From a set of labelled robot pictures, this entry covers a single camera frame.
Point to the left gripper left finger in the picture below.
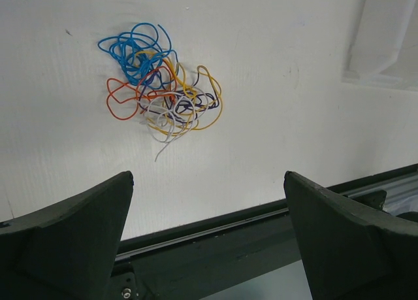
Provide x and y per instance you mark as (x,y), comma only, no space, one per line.
(66,250)

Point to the white foam compartment tray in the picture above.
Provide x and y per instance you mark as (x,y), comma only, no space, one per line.
(382,51)

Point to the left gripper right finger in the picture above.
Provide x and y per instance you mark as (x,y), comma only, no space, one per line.
(350,250)

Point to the aluminium front rail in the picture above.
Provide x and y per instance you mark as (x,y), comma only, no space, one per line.
(241,253)

